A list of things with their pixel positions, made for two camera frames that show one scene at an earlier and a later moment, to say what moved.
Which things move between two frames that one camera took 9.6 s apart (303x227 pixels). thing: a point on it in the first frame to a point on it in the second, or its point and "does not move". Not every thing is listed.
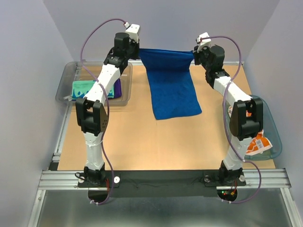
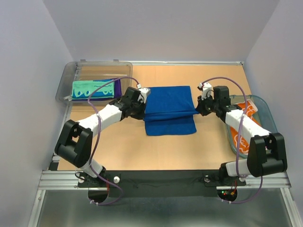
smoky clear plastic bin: x=90 y=71 does not move
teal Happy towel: x=81 y=88 does not move
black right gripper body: x=201 y=57 to x=208 y=105
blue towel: x=171 y=90 to x=170 y=110
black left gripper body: x=132 y=51 to x=138 y=109
